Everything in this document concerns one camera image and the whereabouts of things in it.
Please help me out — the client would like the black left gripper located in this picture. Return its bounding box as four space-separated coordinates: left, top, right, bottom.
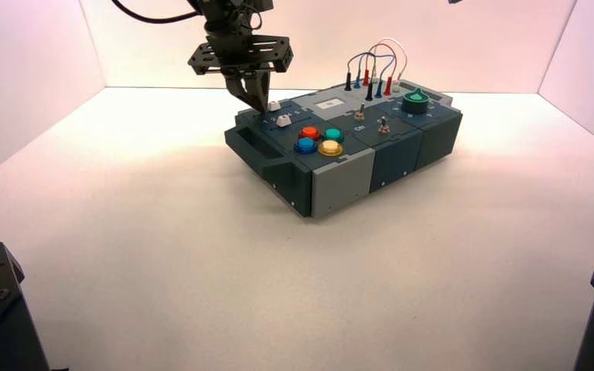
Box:
188 34 295 113

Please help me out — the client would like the blue round push button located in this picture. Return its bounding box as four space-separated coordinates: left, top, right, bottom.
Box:
293 138 319 155

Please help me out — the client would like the yellow round push button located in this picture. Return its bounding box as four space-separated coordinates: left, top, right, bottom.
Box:
318 140 344 158

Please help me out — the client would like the blue and grey control box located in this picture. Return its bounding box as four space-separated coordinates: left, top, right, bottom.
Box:
224 79 464 219

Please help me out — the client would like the black rotary knob green cap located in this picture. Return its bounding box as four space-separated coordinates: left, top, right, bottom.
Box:
401 87 430 115

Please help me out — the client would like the black plug jumper cable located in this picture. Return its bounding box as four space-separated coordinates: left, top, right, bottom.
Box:
344 53 375 102

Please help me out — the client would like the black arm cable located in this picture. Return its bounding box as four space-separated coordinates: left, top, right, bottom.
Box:
111 0 203 25

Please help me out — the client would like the blue plug jumper cable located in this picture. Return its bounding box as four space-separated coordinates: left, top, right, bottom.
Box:
354 51 398 99

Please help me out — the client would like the red plug jumper cable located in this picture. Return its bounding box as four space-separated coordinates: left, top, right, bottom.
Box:
362 43 396 97

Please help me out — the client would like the white plug jumper cable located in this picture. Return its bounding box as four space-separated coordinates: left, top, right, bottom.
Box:
370 37 408 94

